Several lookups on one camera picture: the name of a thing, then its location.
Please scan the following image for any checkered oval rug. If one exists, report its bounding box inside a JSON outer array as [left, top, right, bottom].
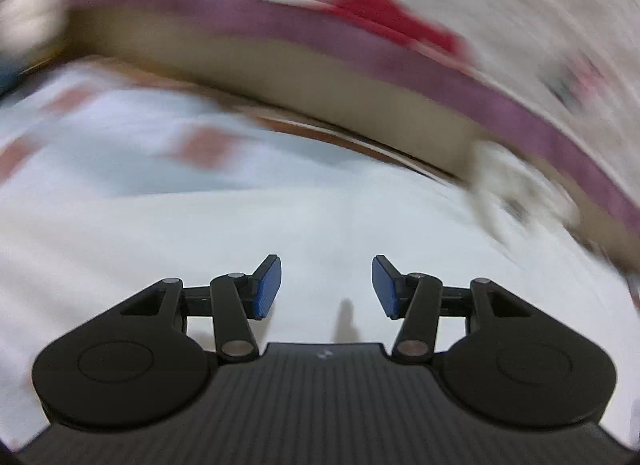
[[0, 58, 451, 206]]

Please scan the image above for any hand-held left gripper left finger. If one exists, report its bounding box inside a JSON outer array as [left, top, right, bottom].
[[120, 254, 282, 364]]

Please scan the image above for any white fleece garment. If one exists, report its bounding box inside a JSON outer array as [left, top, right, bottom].
[[0, 140, 640, 451]]

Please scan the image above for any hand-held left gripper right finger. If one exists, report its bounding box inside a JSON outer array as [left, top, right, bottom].
[[371, 254, 531, 364]]

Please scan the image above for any grey bunny plush toy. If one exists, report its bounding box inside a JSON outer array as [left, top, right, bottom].
[[0, 0, 68, 96]]

